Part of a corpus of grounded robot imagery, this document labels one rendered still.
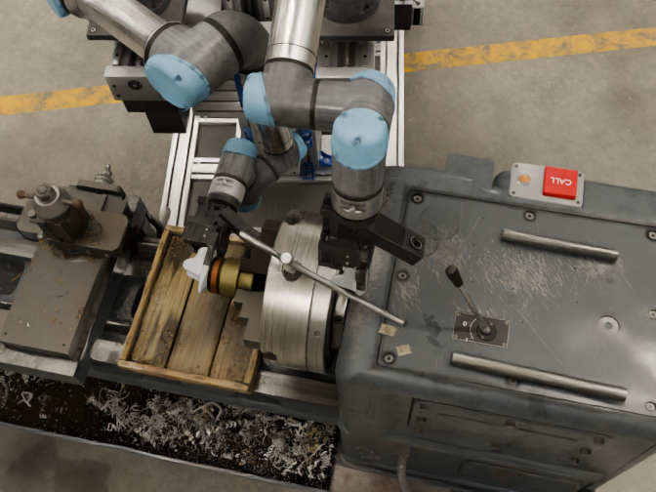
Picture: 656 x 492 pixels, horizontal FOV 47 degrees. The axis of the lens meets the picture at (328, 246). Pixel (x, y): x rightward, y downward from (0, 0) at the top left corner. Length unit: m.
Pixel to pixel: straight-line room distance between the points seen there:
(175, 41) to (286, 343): 0.59
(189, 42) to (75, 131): 1.87
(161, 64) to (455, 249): 0.62
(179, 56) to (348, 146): 0.52
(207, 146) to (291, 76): 1.71
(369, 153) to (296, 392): 0.79
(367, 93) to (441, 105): 2.04
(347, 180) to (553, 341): 0.49
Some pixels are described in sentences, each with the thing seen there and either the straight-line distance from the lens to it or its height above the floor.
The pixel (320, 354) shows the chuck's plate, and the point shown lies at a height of 1.14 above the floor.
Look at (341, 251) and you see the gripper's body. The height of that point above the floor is 1.44.
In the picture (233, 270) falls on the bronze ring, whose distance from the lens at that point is 1.50.
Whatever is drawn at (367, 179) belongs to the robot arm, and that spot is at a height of 1.59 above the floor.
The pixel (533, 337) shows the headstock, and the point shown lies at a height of 1.26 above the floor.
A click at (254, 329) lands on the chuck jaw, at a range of 1.46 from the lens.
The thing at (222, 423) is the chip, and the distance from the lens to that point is 1.99.
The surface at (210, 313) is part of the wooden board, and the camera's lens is 1.73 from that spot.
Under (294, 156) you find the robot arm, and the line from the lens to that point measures 1.76.
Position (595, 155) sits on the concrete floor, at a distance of 3.09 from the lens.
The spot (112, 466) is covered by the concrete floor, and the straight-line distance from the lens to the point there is 2.63.
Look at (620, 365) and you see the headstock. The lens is 1.33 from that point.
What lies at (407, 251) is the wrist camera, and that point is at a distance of 1.13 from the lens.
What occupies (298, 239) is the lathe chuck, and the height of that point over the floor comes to 1.23.
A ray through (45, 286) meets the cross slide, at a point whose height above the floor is 0.97.
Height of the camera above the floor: 2.46
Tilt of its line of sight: 63 degrees down
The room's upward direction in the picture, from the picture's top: 6 degrees counter-clockwise
